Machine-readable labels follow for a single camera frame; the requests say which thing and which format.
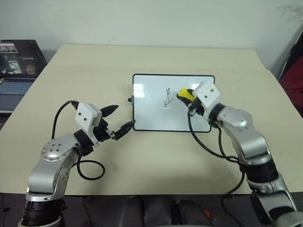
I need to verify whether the red fabric chair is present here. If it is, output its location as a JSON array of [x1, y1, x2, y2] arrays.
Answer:
[[279, 55, 303, 119]]

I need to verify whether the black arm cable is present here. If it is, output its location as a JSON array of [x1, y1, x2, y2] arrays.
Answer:
[[52, 100, 106, 181], [187, 107, 246, 197]]

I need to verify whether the dark rounded shape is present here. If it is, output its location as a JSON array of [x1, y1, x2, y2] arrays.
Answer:
[[171, 200, 214, 227], [119, 195, 145, 227]]

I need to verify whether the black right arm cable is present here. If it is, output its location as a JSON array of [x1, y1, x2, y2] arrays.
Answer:
[[187, 107, 246, 197]]

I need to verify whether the yellow whiteboard eraser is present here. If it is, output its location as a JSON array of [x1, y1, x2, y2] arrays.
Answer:
[[177, 87, 194, 101]]

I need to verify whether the small black-framed whiteboard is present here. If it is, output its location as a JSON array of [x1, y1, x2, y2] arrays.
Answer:
[[127, 73, 216, 134]]

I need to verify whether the open grey laptop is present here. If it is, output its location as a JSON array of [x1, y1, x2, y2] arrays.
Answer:
[[0, 39, 48, 112]]

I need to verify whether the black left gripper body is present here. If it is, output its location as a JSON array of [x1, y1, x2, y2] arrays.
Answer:
[[93, 117, 117, 144]]

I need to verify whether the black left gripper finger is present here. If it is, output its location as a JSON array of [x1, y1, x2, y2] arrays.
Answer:
[[112, 120, 136, 141], [100, 105, 119, 117]]

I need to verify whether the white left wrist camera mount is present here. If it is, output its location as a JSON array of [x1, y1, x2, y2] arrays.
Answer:
[[75, 102, 103, 145]]

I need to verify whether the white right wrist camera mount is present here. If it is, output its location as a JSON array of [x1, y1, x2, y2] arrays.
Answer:
[[192, 79, 223, 122]]

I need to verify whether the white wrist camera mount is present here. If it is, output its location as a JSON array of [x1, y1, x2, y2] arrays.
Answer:
[[192, 79, 223, 122], [75, 102, 103, 145]]

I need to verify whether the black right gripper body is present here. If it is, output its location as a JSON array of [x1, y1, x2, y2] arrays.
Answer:
[[188, 98, 206, 117]]

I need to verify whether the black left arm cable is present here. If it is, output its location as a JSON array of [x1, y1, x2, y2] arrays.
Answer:
[[52, 100, 106, 181]]

